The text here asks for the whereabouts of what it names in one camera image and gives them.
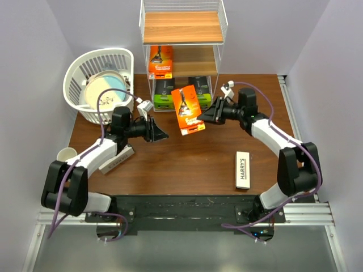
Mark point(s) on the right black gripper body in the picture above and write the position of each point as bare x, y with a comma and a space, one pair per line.
230, 112

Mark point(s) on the white plastic laundry basket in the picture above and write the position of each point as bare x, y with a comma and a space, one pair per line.
94, 72

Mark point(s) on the cream paper cup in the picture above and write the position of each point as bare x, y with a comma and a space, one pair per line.
66, 154

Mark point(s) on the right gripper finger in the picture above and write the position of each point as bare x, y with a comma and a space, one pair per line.
219, 104
209, 116

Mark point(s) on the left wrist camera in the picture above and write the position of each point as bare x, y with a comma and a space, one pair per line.
143, 107

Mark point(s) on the orange Gillette razor pack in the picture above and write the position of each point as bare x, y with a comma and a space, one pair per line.
187, 110
160, 62

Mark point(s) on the white wire wooden shelf unit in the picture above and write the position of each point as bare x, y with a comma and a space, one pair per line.
195, 29

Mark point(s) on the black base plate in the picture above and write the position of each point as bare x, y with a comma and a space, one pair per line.
177, 213

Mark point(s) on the grey Harry's box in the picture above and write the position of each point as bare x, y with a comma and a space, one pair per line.
112, 163

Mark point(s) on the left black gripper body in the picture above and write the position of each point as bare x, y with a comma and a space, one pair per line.
141, 129

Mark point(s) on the aluminium rail frame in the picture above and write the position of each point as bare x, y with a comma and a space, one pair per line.
297, 214

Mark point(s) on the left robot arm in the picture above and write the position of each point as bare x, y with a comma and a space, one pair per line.
66, 184

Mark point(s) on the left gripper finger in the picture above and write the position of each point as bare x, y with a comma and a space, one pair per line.
153, 127
161, 135

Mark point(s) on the white Harry's box right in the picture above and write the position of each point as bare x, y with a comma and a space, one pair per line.
242, 170

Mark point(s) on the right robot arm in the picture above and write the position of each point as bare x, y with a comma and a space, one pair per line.
298, 172

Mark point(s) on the green black razor box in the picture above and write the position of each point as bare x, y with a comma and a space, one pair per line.
202, 90
162, 94

